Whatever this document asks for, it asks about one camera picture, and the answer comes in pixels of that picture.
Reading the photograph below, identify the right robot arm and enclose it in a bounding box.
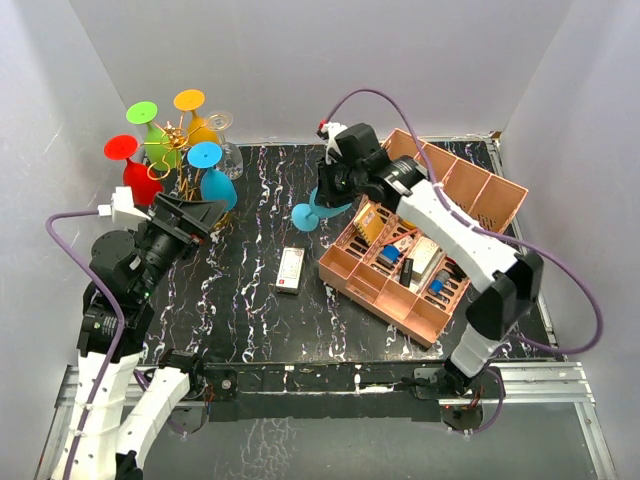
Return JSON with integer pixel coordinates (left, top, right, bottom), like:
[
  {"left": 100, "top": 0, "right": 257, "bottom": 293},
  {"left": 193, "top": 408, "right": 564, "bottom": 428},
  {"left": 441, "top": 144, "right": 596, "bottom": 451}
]
[{"left": 316, "top": 121, "right": 543, "bottom": 397}]

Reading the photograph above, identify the black front base bar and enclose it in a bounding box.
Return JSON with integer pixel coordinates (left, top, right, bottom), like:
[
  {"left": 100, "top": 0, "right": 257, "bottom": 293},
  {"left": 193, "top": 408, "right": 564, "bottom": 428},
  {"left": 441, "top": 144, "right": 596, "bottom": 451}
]
[{"left": 159, "top": 349, "right": 506, "bottom": 426}]

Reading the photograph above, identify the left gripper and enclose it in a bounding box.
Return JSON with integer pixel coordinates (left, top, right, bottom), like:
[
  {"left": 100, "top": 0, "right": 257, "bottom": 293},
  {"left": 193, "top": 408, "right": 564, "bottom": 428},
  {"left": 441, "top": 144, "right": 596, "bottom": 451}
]
[{"left": 133, "top": 192, "right": 228, "bottom": 297}]

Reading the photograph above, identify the clear wine glass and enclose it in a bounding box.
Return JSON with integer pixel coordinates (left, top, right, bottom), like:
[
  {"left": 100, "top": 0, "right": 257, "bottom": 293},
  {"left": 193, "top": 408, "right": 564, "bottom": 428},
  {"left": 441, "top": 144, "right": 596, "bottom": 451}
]
[{"left": 207, "top": 110, "right": 244, "bottom": 180}]

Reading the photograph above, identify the white small box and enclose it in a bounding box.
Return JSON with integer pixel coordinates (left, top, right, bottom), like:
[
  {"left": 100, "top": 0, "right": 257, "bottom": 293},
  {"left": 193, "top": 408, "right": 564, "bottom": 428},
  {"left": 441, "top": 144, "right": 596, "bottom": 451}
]
[{"left": 275, "top": 247, "right": 305, "bottom": 295}]

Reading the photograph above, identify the blue small item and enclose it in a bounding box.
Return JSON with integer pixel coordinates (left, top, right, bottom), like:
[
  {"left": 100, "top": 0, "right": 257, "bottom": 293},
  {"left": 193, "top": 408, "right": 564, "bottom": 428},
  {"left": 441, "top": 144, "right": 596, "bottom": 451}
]
[{"left": 377, "top": 244, "right": 402, "bottom": 269}]

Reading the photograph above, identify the pink desk organizer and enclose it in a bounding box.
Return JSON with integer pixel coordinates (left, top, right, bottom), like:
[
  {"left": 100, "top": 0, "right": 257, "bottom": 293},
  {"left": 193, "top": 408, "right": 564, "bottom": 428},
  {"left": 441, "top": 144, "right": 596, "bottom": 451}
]
[{"left": 319, "top": 129, "right": 528, "bottom": 346}]

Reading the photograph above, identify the green wine glass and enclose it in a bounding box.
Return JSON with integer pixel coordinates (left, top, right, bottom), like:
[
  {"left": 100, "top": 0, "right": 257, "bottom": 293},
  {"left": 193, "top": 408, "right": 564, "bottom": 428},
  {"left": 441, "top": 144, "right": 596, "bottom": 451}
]
[{"left": 126, "top": 101, "right": 179, "bottom": 173}]

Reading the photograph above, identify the orange wine glass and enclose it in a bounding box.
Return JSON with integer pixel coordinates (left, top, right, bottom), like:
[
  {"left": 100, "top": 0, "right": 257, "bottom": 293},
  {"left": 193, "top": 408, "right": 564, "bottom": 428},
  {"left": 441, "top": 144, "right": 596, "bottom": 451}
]
[{"left": 173, "top": 89, "right": 219, "bottom": 147}]

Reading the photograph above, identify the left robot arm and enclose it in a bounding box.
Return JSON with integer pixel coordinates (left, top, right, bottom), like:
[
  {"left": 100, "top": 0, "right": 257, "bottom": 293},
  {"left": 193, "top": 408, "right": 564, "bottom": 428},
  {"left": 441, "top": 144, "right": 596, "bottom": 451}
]
[{"left": 45, "top": 187, "right": 227, "bottom": 479}]

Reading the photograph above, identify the white card box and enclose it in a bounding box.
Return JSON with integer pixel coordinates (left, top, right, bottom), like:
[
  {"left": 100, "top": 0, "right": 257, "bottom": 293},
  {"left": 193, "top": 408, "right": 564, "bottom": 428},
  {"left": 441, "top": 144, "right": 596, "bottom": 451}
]
[{"left": 409, "top": 236, "right": 442, "bottom": 293}]

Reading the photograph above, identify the yellow spiral notebook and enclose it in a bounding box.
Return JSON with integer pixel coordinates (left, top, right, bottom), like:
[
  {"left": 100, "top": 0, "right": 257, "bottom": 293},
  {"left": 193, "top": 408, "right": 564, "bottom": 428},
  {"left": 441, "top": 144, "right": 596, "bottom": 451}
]
[{"left": 353, "top": 202, "right": 391, "bottom": 246}]

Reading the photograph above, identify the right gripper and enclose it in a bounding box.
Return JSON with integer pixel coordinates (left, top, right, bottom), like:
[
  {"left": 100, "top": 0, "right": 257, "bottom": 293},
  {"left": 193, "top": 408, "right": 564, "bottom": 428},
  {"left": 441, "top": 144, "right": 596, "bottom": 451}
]
[{"left": 315, "top": 154, "right": 365, "bottom": 210}]

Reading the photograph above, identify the red wine glass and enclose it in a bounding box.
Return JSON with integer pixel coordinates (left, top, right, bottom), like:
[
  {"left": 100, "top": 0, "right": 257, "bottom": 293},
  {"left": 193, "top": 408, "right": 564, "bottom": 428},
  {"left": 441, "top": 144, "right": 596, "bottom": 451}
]
[{"left": 103, "top": 134, "right": 163, "bottom": 206}]

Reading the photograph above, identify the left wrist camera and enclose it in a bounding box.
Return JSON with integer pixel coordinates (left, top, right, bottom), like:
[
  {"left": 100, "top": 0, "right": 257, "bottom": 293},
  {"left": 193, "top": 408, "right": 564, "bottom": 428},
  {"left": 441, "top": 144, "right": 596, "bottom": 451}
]
[{"left": 98, "top": 186, "right": 151, "bottom": 230}]

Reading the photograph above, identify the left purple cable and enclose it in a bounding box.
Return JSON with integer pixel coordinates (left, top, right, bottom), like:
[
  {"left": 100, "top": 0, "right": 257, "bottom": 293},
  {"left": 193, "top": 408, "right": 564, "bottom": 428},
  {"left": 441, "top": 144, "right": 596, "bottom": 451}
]
[{"left": 45, "top": 211, "right": 126, "bottom": 480}]

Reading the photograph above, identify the blue wine glass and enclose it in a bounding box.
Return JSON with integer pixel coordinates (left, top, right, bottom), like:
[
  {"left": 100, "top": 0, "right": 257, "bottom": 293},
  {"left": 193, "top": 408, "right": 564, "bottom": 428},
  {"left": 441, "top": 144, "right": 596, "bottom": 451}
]
[
  {"left": 187, "top": 141, "right": 238, "bottom": 212},
  {"left": 291, "top": 188, "right": 352, "bottom": 232}
]

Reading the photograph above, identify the gold wire glass rack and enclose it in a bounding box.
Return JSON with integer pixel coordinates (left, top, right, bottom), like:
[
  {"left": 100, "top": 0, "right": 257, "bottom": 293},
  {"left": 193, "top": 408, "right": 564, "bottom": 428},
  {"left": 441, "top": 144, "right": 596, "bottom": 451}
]
[{"left": 142, "top": 122, "right": 204, "bottom": 201}]

